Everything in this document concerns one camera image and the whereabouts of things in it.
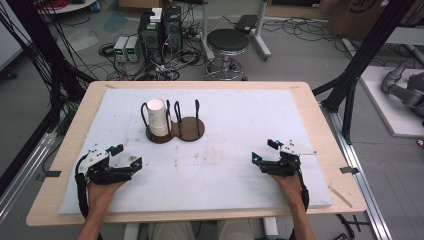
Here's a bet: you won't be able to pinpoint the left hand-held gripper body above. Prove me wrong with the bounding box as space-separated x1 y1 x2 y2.
83 143 134 186

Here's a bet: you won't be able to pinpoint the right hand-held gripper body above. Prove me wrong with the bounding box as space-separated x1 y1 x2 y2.
259 139 318 178

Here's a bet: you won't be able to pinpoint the plain white paper cup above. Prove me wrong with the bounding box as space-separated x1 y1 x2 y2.
146 97 171 129

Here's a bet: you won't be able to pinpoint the brown cup holder black wires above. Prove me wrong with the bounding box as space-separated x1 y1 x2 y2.
139 98 206 145

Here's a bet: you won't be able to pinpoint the person's right hand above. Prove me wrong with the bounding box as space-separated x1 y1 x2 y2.
269 171 306 209

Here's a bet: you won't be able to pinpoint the person's left hand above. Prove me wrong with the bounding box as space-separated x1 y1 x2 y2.
87 179 126 218

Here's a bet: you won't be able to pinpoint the light wooden table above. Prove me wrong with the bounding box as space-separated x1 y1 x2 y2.
25 80 368 228

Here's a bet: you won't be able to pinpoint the white foam mat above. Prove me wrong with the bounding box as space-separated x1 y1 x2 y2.
58 87 333 215

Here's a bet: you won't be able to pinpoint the black tape piece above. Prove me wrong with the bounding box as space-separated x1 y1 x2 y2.
339 165 360 175
35 170 63 181

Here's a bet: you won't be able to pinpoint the thin wooden stick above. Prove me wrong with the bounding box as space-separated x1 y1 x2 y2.
328 184 354 209

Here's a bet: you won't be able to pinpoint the white table leg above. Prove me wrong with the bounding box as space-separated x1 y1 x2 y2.
123 222 141 240
263 217 279 240

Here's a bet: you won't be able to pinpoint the person's right leg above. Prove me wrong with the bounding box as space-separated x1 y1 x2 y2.
216 218 256 240

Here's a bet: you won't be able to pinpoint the person's leg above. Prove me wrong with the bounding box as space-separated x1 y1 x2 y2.
216 218 256 240
146 221 198 240

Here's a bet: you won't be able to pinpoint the person's left leg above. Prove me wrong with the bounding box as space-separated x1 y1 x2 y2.
146 221 198 240

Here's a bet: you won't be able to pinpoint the grey bench power supply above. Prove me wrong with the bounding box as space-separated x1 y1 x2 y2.
125 35 141 63
113 35 129 63

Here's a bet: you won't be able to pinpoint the white metal stand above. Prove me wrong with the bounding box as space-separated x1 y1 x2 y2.
199 0 273 63

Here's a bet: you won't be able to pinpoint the white floor platform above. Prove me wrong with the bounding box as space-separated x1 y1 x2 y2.
359 64 424 138

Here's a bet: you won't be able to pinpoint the black round stool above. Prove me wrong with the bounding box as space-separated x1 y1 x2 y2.
203 28 250 82

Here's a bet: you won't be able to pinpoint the black computer tower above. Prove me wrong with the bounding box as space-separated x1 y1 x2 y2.
163 6 184 61
138 11 165 65

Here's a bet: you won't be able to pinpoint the black flat device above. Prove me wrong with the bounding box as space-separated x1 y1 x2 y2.
234 14 259 34

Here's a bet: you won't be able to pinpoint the white round table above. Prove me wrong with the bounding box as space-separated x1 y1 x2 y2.
36 0 98 15

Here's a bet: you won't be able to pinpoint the brown cardboard box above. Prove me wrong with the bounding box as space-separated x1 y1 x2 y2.
328 0 424 42

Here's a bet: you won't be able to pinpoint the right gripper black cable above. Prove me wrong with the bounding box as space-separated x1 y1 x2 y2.
289 168 311 240

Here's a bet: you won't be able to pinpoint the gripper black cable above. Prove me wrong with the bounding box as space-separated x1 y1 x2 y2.
74 153 104 240
289 168 311 240

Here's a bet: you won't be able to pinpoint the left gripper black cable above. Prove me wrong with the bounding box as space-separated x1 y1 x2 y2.
74 153 104 240

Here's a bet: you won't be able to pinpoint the aluminium floor rail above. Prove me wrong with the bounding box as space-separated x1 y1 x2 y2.
0 129 58 222
321 103 394 240

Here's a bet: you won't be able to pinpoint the tangle of floor cables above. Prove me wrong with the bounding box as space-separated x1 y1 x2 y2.
98 29 208 82

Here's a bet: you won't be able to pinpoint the black metal frame post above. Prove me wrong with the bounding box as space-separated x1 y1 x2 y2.
313 0 414 145
6 0 88 101

